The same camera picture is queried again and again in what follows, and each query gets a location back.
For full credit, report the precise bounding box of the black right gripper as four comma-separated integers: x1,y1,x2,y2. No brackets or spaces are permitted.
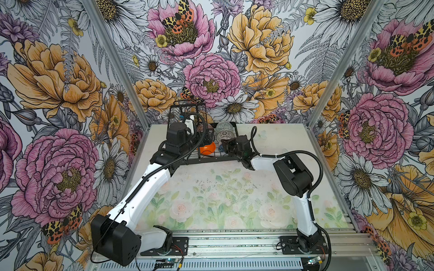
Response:
220,138,244,159

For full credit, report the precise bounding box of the orange plastic bowl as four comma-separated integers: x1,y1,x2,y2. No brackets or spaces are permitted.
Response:
200,142,216,156

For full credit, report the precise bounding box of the white brown lattice bowl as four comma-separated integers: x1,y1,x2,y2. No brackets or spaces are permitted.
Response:
217,130,235,143

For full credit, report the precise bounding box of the green patterned ceramic bowl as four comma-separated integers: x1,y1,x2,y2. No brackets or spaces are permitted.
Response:
215,121,234,133

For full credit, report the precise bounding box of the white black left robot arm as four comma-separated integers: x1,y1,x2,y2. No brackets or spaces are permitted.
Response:
91,118,209,266

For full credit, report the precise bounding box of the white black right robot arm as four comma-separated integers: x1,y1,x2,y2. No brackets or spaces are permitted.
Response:
222,135,332,254

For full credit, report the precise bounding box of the green circuit board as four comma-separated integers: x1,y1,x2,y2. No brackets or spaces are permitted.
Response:
156,258,181,265

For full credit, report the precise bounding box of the black wire dish rack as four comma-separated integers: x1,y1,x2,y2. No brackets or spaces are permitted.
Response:
167,99,238,165

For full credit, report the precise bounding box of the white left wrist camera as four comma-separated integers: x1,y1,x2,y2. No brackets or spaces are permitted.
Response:
183,114,197,135

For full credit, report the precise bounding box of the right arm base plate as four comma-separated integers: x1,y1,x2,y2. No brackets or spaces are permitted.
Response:
279,236,329,255

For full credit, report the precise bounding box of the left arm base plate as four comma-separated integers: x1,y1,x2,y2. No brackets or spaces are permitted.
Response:
140,237,189,256

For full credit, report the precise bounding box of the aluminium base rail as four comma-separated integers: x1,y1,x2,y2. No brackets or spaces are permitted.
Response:
87,228,384,271

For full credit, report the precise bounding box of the left aluminium corner post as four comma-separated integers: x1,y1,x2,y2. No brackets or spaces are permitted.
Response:
83,1,151,132

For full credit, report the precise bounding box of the aluminium corner post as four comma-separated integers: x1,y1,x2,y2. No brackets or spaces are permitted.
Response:
83,1,151,132
307,1,384,128

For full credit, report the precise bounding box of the right aluminium corner post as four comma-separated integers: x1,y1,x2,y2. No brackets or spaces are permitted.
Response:
307,1,384,128

